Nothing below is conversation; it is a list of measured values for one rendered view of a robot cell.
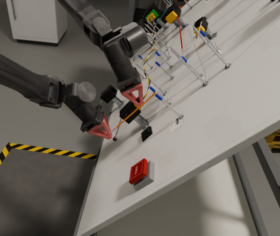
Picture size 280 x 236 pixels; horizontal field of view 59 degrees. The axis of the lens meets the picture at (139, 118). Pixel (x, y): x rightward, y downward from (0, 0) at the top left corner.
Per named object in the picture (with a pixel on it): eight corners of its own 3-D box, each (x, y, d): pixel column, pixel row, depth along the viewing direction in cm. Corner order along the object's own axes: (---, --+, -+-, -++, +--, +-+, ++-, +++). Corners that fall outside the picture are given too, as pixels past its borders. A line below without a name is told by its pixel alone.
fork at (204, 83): (209, 84, 66) (173, 47, 61) (203, 88, 67) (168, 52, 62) (207, 80, 68) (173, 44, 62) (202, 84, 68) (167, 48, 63)
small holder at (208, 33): (218, 23, 86) (205, 8, 83) (216, 38, 81) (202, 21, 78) (208, 31, 89) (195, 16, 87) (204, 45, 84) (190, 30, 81)
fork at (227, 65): (232, 65, 63) (196, 25, 58) (226, 70, 64) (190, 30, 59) (230, 62, 64) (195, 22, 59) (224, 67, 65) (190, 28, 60)
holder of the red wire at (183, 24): (191, 14, 119) (176, -4, 115) (189, 26, 110) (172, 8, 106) (183, 20, 122) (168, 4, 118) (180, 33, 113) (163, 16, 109)
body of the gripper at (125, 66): (138, 72, 78) (127, 50, 74) (140, 83, 69) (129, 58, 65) (119, 80, 78) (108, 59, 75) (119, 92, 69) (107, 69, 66)
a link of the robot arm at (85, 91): (40, 76, 71) (37, 106, 70) (55, 65, 62) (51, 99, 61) (79, 85, 78) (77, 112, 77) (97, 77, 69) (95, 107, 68)
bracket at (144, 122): (142, 123, 83) (132, 114, 81) (147, 118, 82) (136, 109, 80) (143, 130, 79) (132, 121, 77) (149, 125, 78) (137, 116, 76)
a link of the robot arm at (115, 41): (96, 44, 69) (103, 44, 64) (117, 33, 71) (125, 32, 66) (108, 66, 72) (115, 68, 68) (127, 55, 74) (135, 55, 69)
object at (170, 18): (177, 15, 108) (173, 10, 106) (177, 18, 106) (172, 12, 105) (170, 22, 110) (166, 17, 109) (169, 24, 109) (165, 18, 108)
